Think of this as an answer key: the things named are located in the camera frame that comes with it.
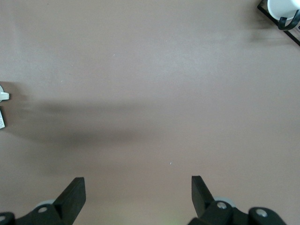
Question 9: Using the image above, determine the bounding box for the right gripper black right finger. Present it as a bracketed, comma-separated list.
[187, 175, 289, 225]

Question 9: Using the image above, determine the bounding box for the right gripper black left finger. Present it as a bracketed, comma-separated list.
[0, 177, 86, 225]

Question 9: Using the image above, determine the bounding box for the grey cup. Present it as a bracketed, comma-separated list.
[0, 81, 11, 103]

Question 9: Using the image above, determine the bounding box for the white bowl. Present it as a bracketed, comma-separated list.
[267, 0, 300, 21]

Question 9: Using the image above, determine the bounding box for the black wire rack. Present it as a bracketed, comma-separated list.
[257, 0, 300, 46]

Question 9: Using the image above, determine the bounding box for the black strap loop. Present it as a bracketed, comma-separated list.
[278, 9, 300, 31]

